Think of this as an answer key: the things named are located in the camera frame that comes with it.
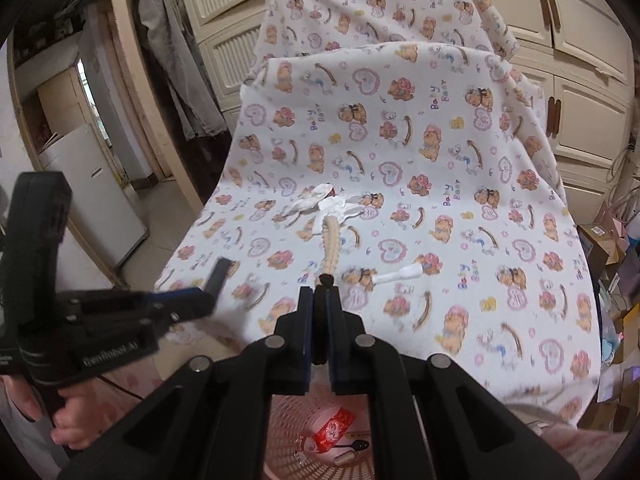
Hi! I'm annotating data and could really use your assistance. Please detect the black plastic spoon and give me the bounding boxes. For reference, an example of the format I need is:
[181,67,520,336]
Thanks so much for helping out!
[333,439,370,452]

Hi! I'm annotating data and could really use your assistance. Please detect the white refrigerator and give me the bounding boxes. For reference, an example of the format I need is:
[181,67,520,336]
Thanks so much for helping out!
[39,124,148,269]

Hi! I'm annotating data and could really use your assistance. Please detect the beige braided rope keyring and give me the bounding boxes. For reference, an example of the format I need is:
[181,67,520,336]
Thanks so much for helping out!
[311,213,344,366]

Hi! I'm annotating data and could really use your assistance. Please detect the white tissue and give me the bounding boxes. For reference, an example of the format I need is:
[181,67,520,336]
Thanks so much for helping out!
[282,183,364,223]

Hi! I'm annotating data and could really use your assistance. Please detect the cream wardrobe cabinet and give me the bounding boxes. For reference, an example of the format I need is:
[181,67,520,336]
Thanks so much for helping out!
[171,0,637,226]

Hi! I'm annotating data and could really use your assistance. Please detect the pink plastic trash basket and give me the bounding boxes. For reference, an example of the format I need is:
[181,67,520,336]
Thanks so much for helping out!
[264,388,375,479]

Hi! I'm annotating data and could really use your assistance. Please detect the person's left hand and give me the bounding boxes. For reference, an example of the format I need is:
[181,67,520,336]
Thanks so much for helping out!
[1,375,108,450]

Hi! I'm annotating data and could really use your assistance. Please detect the white plastic tube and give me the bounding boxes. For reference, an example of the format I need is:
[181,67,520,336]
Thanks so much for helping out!
[371,262,423,286]

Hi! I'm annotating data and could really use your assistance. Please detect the pink pyjama leg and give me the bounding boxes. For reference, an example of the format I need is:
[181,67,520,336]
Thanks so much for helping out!
[506,398,628,479]

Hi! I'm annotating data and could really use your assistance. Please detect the bear print cloth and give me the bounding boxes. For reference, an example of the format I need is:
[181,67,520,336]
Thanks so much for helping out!
[156,0,601,423]

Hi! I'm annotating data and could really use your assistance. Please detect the red snack wrapper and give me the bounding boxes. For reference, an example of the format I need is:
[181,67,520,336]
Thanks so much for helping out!
[300,406,357,454]

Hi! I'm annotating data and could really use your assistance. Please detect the hanging grey clothes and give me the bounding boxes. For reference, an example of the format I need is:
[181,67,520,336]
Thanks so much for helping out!
[134,0,227,141]

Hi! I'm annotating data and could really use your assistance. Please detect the cardboard box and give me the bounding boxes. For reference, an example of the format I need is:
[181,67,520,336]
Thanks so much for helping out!
[577,224,625,280]

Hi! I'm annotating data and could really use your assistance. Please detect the beige thread spool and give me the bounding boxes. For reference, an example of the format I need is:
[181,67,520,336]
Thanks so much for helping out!
[333,451,357,467]

